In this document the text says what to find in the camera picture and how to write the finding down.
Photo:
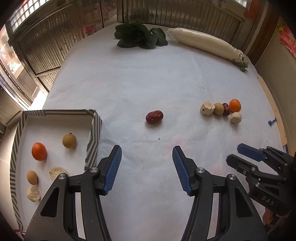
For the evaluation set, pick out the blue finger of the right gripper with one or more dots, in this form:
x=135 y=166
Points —
x=250 y=152
x=240 y=165

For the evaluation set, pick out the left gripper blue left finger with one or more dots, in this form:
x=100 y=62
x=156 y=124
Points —
x=55 y=217

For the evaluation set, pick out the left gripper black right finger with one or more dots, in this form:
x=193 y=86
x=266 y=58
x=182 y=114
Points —
x=238 y=218

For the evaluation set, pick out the round beige sugarcane chunk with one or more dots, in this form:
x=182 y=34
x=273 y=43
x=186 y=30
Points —
x=55 y=171

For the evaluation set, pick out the large orange mandarin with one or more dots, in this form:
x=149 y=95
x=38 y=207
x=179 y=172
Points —
x=39 y=151

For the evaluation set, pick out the tan longan with stem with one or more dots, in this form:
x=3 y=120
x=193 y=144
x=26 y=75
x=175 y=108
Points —
x=69 y=141

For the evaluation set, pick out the dark red jujube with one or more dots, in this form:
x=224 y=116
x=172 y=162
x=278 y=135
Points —
x=154 y=117
x=227 y=110

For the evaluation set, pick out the person's right hand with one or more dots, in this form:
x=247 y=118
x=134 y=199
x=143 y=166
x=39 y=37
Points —
x=273 y=220

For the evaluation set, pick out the orange mandarin far right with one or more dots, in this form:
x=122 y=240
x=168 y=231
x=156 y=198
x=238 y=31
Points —
x=234 y=105

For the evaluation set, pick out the tan longan right group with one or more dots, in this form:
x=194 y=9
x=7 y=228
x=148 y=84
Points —
x=219 y=108

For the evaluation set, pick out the striped cardboard tray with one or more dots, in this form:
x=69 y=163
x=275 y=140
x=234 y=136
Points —
x=49 y=127

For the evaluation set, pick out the long white radish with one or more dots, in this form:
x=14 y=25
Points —
x=209 y=44

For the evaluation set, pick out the dark green leafy vegetable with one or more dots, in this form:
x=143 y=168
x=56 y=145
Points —
x=132 y=35

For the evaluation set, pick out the red wall poster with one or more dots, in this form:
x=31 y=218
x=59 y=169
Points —
x=287 y=38

